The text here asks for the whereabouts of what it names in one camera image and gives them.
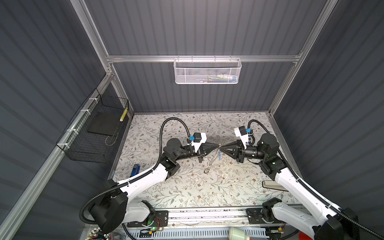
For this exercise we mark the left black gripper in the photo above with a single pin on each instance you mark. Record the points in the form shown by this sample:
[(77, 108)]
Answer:
[(203, 152)]

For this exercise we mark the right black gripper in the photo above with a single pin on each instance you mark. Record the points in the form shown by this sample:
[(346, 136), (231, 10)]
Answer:
[(238, 153)]

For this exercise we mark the perforated metal ring disc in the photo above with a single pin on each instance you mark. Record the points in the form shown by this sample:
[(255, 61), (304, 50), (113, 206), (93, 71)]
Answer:
[(211, 162)]

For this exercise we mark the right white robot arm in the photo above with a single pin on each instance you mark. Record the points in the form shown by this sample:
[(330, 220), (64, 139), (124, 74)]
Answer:
[(325, 220)]

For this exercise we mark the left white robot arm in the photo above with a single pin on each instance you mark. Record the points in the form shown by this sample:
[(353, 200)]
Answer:
[(112, 209)]

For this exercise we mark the grey flat phone-like object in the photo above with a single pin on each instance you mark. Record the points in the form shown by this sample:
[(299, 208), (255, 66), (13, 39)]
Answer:
[(273, 186)]

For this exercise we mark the blue object at table edge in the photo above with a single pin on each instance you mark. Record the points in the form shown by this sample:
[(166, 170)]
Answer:
[(135, 170)]

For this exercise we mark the pale green plastic object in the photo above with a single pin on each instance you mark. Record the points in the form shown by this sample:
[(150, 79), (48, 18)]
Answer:
[(237, 234)]

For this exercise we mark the yellow marker pen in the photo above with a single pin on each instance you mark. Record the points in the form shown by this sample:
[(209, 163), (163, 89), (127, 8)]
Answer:
[(123, 114)]

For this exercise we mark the black foam pad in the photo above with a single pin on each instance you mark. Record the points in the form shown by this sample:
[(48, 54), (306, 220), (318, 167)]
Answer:
[(105, 124)]

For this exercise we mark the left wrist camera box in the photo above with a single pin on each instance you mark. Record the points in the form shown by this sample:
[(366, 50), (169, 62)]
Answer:
[(197, 140)]

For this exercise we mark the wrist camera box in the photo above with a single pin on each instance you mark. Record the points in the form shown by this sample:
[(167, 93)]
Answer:
[(197, 140), (244, 134)]

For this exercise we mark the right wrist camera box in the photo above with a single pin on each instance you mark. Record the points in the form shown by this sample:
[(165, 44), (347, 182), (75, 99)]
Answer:
[(244, 134)]

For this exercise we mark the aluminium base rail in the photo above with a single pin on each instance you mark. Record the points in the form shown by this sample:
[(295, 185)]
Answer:
[(209, 217)]

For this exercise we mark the white wire mesh basket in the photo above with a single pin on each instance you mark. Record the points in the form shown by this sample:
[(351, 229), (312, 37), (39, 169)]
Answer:
[(207, 71)]

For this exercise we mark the white slotted cable duct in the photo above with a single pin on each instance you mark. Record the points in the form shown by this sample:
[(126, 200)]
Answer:
[(200, 234)]

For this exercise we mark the black wire wall basket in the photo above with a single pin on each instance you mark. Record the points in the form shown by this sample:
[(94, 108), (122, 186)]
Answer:
[(79, 145)]

